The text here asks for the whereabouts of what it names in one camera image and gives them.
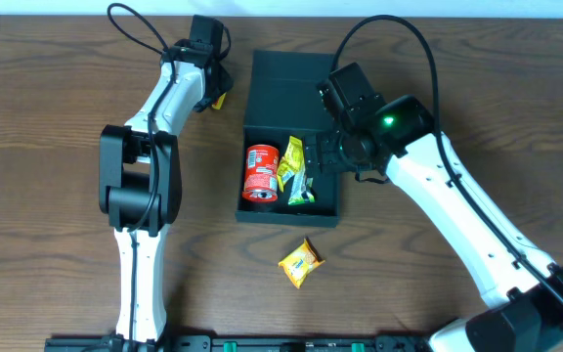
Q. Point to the red Pringles can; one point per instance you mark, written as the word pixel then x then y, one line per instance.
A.
pixel 260 178

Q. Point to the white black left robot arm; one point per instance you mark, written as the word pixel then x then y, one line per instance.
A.
pixel 140 183

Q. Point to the yellow cracker packet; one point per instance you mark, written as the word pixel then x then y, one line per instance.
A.
pixel 301 262

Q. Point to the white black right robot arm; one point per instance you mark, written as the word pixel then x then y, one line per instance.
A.
pixel 521 284

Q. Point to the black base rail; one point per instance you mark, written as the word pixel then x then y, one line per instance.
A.
pixel 204 343

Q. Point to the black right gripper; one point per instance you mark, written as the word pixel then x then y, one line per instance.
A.
pixel 323 154

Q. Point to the green yellow snack bar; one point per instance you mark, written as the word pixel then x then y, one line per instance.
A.
pixel 301 190

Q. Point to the black open gift box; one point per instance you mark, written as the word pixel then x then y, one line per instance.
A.
pixel 284 101

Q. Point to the yellow orange snack packet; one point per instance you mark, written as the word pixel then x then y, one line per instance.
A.
pixel 217 105

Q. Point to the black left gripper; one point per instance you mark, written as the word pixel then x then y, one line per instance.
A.
pixel 218 85

